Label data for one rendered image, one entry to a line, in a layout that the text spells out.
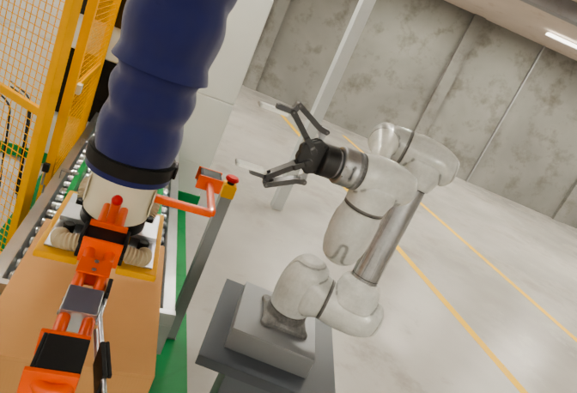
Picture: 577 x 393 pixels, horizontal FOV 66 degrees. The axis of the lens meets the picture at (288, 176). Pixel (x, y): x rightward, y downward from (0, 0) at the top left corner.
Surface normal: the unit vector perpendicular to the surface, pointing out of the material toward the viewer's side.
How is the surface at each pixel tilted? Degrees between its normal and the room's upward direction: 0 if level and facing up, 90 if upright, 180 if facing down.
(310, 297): 84
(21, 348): 0
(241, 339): 90
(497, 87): 90
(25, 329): 0
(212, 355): 0
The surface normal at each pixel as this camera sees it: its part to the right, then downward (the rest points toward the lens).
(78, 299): 0.39, -0.87
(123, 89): -0.27, -0.18
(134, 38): -0.57, 0.25
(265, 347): -0.06, 0.29
